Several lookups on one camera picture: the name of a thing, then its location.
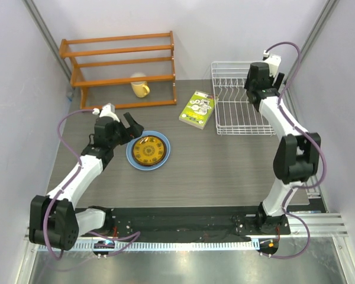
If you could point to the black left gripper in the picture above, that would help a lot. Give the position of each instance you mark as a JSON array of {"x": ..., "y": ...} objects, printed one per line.
[{"x": 134, "y": 131}]

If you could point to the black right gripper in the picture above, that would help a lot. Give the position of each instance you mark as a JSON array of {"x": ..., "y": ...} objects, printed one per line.
[{"x": 277, "y": 82}]

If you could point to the yellow patterned plate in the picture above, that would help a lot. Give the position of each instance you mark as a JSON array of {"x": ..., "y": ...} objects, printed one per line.
[{"x": 149, "y": 150}]

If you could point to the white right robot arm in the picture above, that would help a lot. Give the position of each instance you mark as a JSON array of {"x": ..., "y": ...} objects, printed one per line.
[{"x": 297, "y": 156}]

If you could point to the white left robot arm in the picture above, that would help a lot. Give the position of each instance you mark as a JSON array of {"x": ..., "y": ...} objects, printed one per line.
[{"x": 54, "y": 221}]

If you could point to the orange wooden shelf rack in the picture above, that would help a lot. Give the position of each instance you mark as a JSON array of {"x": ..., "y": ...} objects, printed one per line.
[{"x": 144, "y": 59}]

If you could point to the yellow mug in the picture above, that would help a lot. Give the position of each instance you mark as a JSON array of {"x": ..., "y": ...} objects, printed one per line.
[{"x": 140, "y": 88}]

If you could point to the green book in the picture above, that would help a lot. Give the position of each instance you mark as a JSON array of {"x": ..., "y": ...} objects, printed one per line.
[{"x": 198, "y": 109}]

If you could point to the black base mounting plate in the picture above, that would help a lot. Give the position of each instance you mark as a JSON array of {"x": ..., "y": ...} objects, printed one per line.
[{"x": 212, "y": 224}]

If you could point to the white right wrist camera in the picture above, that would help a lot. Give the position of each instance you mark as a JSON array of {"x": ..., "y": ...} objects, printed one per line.
[{"x": 273, "y": 61}]

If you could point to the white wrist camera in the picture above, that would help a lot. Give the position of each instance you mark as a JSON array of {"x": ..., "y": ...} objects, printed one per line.
[
  {"x": 273, "y": 61},
  {"x": 107, "y": 110}
]

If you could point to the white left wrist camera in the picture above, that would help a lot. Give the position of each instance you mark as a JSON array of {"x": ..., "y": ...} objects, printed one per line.
[{"x": 107, "y": 110}]

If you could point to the white wire dish rack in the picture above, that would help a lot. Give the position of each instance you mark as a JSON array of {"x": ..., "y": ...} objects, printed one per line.
[{"x": 234, "y": 115}]

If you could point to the slotted cable duct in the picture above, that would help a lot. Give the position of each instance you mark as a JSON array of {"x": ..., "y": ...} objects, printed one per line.
[{"x": 93, "y": 245}]

